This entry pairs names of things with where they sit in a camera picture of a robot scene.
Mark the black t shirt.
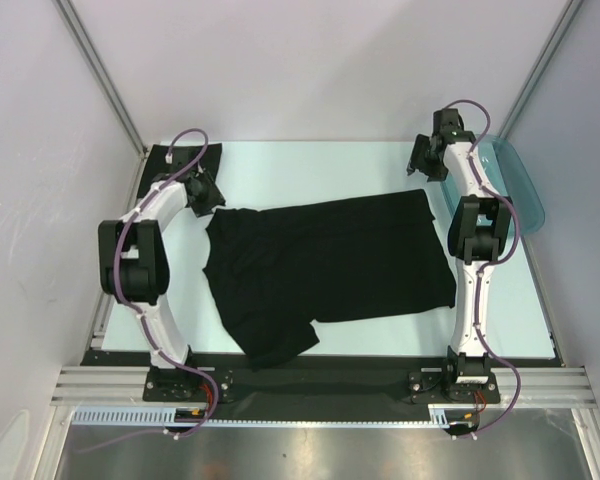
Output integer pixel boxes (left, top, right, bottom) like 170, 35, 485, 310
136, 143, 223, 200
204, 189, 456, 370

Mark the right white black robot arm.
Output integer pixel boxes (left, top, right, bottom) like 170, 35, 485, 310
406, 102, 519, 404

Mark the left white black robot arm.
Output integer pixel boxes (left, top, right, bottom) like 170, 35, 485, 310
98, 165, 226, 404

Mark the folded black t shirt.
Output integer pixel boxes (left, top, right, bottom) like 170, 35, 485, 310
136, 143, 223, 200

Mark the teal transparent plastic bin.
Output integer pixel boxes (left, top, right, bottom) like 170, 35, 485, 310
437, 133, 547, 239

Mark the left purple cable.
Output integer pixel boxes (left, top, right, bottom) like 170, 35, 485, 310
74, 128, 221, 451

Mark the purple cable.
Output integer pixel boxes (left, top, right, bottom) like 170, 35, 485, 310
74, 128, 221, 451
442, 98, 524, 441

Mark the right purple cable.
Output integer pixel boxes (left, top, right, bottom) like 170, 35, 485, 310
442, 98, 524, 441

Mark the right aluminium corner post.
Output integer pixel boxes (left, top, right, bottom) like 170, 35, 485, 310
498, 0, 584, 139

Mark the aluminium corner post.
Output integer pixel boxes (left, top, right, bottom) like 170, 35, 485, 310
52, 0, 146, 157
498, 0, 584, 139

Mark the aluminium frame rail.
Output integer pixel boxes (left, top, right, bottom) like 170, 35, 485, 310
51, 366, 596, 408

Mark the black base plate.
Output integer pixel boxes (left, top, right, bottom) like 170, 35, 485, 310
79, 352, 564, 421

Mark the left aluminium corner post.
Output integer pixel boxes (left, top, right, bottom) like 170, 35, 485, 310
52, 0, 146, 157

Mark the white slotted cable duct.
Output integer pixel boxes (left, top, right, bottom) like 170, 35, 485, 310
72, 406, 206, 427

